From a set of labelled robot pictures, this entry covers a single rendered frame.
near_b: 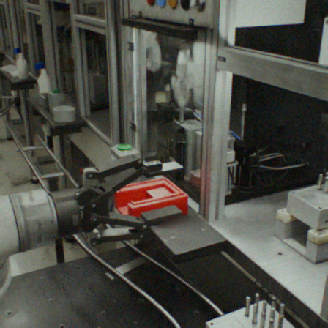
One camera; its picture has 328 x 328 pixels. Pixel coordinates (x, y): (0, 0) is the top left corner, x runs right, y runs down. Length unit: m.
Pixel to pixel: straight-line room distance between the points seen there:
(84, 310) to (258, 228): 0.49
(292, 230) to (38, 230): 0.61
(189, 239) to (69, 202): 0.43
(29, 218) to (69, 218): 0.06
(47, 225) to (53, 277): 0.68
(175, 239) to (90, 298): 0.33
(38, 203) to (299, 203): 0.58
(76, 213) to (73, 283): 0.64
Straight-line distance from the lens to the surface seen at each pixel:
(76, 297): 1.28
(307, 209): 1.02
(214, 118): 1.04
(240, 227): 1.13
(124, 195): 1.18
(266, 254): 1.04
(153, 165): 0.76
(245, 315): 0.84
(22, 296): 1.32
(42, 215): 0.70
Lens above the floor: 1.47
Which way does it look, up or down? 23 degrees down
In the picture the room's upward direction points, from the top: straight up
